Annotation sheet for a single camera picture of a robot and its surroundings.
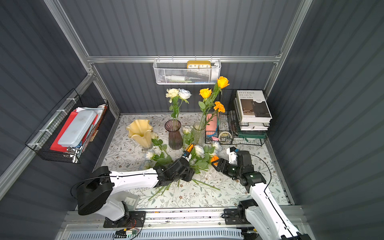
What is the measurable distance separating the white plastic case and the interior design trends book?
81 centimetres

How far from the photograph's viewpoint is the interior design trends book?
867 millimetres

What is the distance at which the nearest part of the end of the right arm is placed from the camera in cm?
57
